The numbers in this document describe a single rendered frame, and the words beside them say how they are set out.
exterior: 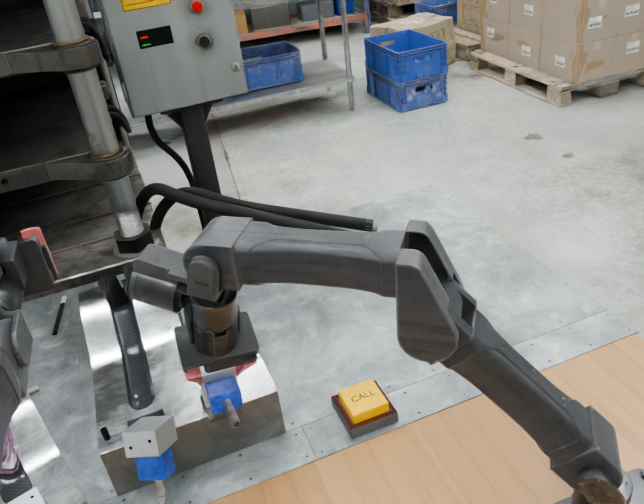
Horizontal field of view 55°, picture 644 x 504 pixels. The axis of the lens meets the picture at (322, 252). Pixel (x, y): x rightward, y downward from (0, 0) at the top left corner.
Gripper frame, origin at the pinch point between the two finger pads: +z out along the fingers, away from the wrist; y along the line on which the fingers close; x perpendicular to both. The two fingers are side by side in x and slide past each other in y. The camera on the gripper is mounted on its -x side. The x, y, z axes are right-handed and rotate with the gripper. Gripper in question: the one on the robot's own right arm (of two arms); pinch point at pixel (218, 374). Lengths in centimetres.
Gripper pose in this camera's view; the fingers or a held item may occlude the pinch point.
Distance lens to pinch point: 91.0
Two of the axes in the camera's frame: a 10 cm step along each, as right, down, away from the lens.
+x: 3.4, 7.2, -6.0
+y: -9.3, 2.0, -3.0
